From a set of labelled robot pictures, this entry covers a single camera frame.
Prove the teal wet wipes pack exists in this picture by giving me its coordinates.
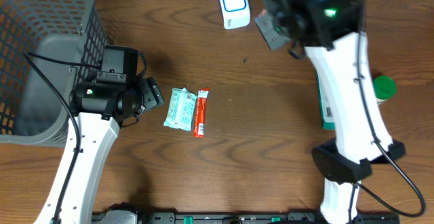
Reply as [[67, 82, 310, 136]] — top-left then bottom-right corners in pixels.
[[163, 88, 197, 131]]

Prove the red stick sachet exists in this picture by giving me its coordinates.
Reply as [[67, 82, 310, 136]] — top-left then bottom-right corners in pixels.
[[193, 88, 210, 137]]

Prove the green 3M gloves package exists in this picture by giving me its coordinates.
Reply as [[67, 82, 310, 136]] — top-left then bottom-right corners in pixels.
[[317, 75, 335, 130]]

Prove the green lid jar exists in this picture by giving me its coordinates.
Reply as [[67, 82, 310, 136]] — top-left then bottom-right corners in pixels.
[[373, 75, 397, 104]]

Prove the orange tissue pack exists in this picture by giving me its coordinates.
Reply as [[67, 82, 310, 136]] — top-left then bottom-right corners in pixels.
[[256, 9, 267, 19]]

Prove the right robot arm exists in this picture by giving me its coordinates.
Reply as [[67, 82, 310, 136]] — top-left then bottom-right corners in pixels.
[[262, 0, 406, 223]]

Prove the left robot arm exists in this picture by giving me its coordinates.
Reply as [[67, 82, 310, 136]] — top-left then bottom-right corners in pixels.
[[36, 45, 164, 223]]

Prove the white barcode scanner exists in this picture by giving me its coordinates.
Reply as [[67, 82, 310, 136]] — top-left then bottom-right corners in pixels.
[[219, 0, 251, 30]]

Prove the grey plastic mesh basket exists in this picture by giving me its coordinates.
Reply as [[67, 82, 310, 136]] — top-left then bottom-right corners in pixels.
[[1, 0, 108, 147]]

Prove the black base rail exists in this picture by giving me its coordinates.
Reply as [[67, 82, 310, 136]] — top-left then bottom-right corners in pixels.
[[91, 203, 401, 224]]

